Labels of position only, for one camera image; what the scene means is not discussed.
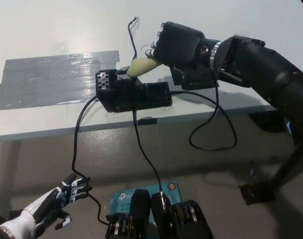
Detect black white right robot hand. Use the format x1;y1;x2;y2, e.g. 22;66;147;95
145;21;215;69

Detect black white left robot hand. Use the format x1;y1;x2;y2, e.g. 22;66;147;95
0;173;93;239

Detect soldering iron with taped handle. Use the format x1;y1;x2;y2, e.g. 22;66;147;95
127;56;164;80

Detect black soldering iron cable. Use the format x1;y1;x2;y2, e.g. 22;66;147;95
170;72;238;151

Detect black soldering station base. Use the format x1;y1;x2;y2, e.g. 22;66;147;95
95;68;173;114

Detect black robot torso blocks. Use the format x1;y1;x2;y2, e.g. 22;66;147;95
105;189;213;239

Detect black printed holder plate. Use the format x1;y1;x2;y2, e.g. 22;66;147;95
169;65;219;91

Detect teal TP-Link box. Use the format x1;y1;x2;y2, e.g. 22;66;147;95
108;181;184;220

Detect small black tape strip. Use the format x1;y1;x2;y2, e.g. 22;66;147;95
137;117;158;125

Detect black table leg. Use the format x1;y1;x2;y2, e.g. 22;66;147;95
270;139;303;190

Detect thin black wire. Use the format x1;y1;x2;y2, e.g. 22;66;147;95
127;16;140;61

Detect black power cable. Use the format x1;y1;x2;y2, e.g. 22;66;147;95
72;96;109;226

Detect black cable with metal plug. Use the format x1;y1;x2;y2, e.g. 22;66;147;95
132;111;168;212

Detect black table bracket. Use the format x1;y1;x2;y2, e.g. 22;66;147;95
248;111;291;132

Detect grey duct tape patch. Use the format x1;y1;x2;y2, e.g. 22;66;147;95
0;50;121;112

